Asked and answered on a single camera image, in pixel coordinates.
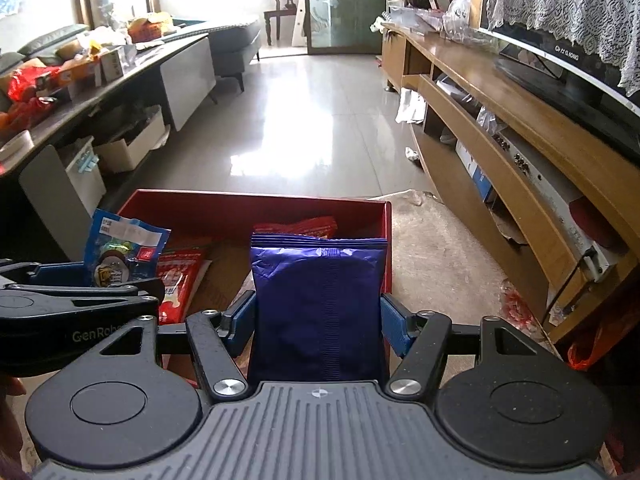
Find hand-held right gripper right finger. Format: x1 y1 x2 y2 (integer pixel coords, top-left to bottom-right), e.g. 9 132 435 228
379 291 540 402

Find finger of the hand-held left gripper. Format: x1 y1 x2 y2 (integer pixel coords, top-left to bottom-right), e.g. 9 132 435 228
0 258 88 287
0 278 166 313

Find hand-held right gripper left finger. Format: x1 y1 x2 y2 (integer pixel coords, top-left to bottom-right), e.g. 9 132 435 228
97 290 257 402

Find blue snack packet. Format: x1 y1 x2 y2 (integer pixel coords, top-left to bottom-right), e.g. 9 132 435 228
82 208 172 288

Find purple snack packet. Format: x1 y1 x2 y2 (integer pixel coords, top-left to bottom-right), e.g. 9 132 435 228
248 232 390 384

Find red cardboard box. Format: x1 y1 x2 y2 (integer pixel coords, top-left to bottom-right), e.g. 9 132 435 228
116 189 393 386

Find white bin with blue packs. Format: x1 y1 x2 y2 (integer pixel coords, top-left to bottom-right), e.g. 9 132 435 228
59 135 109 207

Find crinkled red snack packet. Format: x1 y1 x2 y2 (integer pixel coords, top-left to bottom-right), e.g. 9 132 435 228
252 215 341 241

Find small red patterned snack packet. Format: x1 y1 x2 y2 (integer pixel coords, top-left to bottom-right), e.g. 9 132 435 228
500 280 544 334

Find white bowl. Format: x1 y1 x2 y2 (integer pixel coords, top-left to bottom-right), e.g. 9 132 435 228
0 130 34 162

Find white open storage box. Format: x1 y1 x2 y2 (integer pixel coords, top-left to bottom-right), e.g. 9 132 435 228
94 105 172 174

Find blue and white box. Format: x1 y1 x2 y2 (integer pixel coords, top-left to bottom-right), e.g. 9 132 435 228
455 140 494 204

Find red plastic bag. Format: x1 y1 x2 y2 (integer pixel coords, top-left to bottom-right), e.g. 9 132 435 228
7 65 64 107

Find orange plastic bag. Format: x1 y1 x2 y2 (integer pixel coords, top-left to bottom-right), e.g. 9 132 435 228
567 310 640 372

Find white media player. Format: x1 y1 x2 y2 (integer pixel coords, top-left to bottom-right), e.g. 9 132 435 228
492 127 614 282

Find dark coffee table grey panels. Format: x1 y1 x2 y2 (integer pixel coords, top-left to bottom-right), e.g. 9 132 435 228
0 32 217 263

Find white plastic bag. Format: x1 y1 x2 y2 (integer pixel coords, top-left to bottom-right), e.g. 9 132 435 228
395 87 429 126

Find orange gift box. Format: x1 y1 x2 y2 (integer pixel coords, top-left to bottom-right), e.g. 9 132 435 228
127 12 174 44

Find grey sofa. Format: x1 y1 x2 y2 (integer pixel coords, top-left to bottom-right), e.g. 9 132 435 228
0 16 264 94

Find wooden television stand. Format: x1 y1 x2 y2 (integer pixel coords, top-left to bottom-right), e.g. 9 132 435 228
379 22 640 347

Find black television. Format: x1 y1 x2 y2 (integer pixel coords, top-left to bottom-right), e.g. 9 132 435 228
477 0 640 157

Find clear plastic bag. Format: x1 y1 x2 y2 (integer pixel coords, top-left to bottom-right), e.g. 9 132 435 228
442 0 474 37

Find glass door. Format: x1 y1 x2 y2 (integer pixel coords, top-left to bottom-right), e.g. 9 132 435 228
305 0 387 56

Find white lace cloth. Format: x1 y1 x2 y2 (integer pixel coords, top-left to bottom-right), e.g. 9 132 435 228
486 0 640 97

